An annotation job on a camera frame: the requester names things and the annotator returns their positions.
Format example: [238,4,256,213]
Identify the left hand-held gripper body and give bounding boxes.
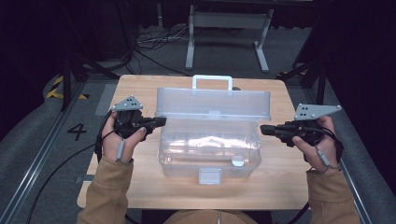
[110,94,148,140]

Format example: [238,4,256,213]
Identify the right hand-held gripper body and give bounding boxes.
[286,103,343,147]

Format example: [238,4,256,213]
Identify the small white bottle green label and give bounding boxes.
[231,156,246,168]

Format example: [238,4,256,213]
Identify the clear plastic storage box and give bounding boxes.
[154,74,272,187]

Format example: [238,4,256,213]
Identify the person's left hand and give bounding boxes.
[101,111,148,165]

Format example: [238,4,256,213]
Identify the person's right hand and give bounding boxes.
[291,115,344,175]

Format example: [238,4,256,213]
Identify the black metal stand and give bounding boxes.
[57,50,120,112]
[276,54,332,106]

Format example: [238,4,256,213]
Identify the person's tan clothing torso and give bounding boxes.
[162,209,260,224]

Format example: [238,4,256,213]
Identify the grey wrist strap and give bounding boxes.
[314,145,342,175]
[115,138,134,165]

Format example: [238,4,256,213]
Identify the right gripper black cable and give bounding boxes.
[288,124,345,224]

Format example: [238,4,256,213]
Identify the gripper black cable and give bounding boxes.
[26,109,118,224]
[288,124,345,224]

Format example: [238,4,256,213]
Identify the bundle of floor cables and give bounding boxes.
[132,23,191,77]

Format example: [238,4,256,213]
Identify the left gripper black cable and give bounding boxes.
[26,109,118,224]

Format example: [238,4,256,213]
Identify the metal floor rail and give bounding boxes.
[0,81,88,224]

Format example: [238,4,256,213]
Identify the grey metal desk frame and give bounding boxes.
[185,4,275,74]

